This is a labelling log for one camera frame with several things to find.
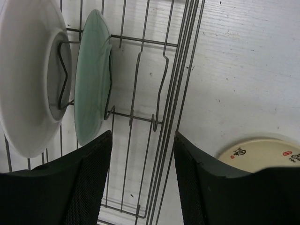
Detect pale green plate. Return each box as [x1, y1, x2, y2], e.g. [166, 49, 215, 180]
[74, 9, 112, 146]

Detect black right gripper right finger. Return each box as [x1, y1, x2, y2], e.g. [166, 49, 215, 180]
[173, 132, 300, 225]

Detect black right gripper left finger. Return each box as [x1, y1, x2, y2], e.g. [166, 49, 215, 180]
[0, 130, 113, 225]

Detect grey wire dish rack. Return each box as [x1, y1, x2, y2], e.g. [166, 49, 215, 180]
[4, 0, 207, 225]

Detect cream plate with characters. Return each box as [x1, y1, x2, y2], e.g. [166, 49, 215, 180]
[218, 138, 300, 173]

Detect white ceramic plate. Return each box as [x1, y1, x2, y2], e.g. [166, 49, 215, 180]
[0, 0, 72, 158]

